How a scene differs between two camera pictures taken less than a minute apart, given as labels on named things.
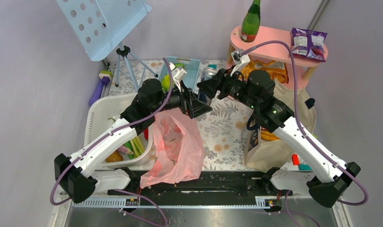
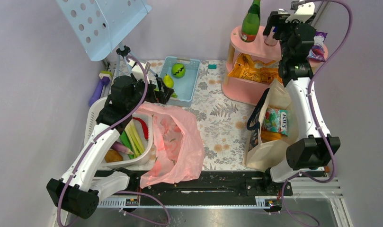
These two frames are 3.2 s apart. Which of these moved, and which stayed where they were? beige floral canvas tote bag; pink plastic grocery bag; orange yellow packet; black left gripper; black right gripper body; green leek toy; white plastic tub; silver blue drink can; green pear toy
Moved: silver blue drink can; black right gripper body; black left gripper
Stayed: beige floral canvas tote bag; orange yellow packet; pink plastic grocery bag; green leek toy; white plastic tub; green pear toy
